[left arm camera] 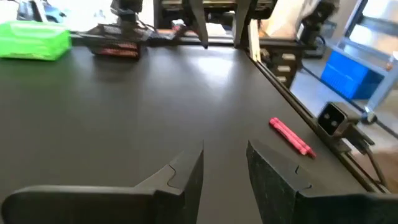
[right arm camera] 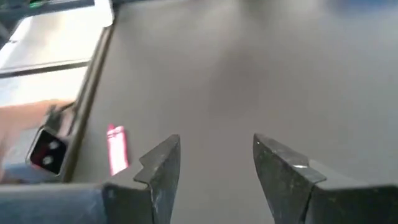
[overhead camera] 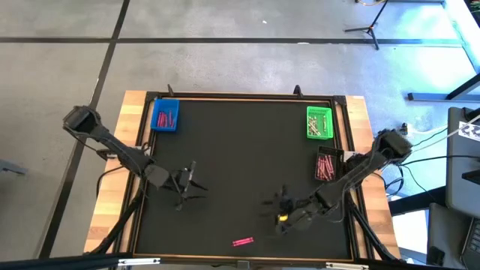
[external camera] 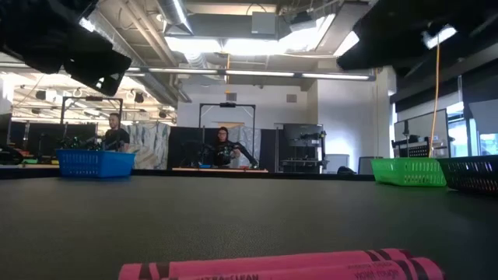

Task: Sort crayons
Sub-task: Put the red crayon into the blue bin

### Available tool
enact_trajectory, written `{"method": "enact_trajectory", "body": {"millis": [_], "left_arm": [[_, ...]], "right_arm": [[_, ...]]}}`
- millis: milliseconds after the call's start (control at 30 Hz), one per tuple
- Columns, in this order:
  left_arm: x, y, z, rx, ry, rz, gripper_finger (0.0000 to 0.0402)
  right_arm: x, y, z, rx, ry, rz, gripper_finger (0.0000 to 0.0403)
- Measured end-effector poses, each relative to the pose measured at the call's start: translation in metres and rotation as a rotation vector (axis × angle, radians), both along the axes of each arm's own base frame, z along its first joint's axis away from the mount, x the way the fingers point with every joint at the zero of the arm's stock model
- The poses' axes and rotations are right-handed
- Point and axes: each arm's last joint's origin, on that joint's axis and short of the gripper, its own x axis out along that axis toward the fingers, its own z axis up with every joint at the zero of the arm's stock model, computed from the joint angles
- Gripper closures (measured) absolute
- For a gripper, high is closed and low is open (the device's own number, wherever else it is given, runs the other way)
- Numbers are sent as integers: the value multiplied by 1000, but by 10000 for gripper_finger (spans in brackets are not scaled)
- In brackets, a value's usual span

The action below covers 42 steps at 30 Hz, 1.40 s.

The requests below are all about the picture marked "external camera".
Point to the black plastic basket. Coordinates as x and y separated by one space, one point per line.
470 175

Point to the blue plastic basket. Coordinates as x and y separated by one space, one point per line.
95 163

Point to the black metal table frame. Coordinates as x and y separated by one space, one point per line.
163 172

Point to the black table mat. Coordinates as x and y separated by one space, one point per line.
233 218

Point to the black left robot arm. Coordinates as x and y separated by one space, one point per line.
35 31

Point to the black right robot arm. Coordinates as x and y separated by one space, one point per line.
389 35

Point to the wooden background table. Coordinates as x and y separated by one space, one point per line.
218 170

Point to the person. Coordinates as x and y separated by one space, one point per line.
116 138
223 149

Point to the grey ceiling box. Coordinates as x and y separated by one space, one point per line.
264 23

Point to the black partition panel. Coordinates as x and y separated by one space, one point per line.
183 148

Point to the black gantry frame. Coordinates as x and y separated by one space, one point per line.
227 105
91 99

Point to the black equipment rack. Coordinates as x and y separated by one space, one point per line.
303 132

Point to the patterned curtain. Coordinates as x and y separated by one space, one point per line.
148 144

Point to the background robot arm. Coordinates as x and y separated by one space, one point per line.
245 153
78 143

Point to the green plastic basket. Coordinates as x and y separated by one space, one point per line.
406 171

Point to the round silver air duct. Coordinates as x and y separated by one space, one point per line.
175 13

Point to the pink crayon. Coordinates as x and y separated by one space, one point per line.
369 272
253 263

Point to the long ceiling light strip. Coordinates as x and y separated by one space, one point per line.
258 73

